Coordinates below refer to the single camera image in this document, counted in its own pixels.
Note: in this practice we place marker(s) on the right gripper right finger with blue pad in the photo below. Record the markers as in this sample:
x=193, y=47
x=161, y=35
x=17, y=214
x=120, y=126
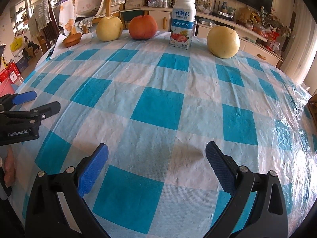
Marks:
x=268, y=215

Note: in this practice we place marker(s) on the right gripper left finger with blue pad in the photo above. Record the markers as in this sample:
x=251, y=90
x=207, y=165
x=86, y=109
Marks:
x=56, y=205

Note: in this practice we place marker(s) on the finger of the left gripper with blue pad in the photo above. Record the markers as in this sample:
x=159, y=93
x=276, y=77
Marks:
x=43, y=112
x=20, y=98

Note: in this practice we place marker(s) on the person's left hand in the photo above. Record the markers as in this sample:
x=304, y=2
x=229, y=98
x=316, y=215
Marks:
x=9, y=168

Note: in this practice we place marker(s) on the red gift boxes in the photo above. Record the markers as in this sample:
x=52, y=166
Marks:
x=11, y=73

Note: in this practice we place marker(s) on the dark wooden dining chair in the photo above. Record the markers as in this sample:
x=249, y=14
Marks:
x=43, y=25

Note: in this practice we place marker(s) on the white paper napkin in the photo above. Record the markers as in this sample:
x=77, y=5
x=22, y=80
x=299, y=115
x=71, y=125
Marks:
x=85, y=43

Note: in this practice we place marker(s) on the brown muffin cake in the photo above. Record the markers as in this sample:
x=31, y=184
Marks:
x=72, y=40

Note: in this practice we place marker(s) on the blue white checkered tablecloth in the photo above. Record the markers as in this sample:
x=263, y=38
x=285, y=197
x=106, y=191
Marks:
x=156, y=107

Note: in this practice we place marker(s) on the yellow pear left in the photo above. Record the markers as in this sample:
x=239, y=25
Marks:
x=109, y=28

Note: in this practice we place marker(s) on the yellow pear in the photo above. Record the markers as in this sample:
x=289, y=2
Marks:
x=223, y=42
x=109, y=28

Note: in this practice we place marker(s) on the brown wooden object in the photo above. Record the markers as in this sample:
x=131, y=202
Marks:
x=311, y=105

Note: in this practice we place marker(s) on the yellow pear right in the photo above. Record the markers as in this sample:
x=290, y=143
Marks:
x=223, y=42

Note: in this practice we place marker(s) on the red apple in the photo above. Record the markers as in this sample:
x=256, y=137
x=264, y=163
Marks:
x=143, y=27

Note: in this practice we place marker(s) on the upright white yogurt bottle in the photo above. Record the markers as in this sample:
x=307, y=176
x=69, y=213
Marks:
x=182, y=23

